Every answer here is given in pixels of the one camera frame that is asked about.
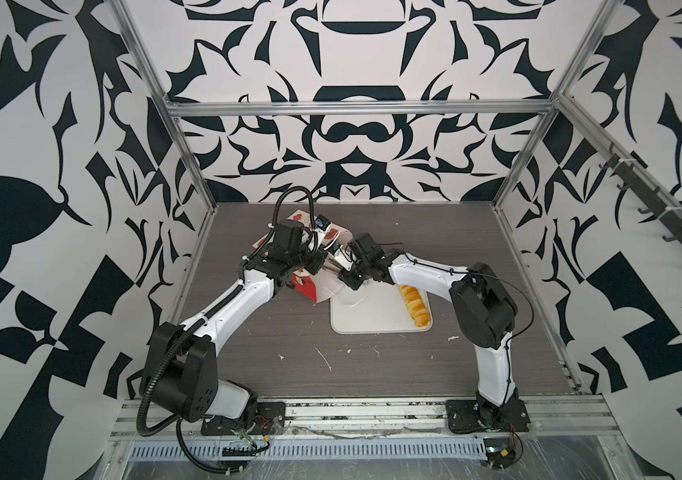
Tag steel tongs white tips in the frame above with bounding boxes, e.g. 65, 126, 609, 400
322, 250, 353, 276

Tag white red paper bag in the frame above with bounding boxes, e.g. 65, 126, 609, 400
250, 208, 357, 304

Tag long striped fake bread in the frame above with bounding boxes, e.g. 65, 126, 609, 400
397, 285, 431, 328

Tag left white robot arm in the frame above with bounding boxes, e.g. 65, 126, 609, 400
137, 216, 330, 436

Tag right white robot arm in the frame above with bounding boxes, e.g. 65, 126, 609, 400
333, 233, 518, 411

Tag white plastic tray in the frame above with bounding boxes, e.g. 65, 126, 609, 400
330, 281, 433, 335

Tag aluminium frame rail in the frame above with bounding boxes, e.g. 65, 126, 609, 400
112, 395, 618, 439

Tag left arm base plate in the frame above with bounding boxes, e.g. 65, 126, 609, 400
201, 400, 286, 436

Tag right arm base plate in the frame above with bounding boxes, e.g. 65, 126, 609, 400
445, 391, 530, 434

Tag small electronics board with wires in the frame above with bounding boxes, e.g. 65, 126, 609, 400
483, 432, 524, 470

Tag black corrugated cable conduit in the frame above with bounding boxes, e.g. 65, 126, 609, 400
136, 323, 198, 438

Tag wall hook rack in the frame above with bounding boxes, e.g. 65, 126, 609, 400
600, 142, 682, 246

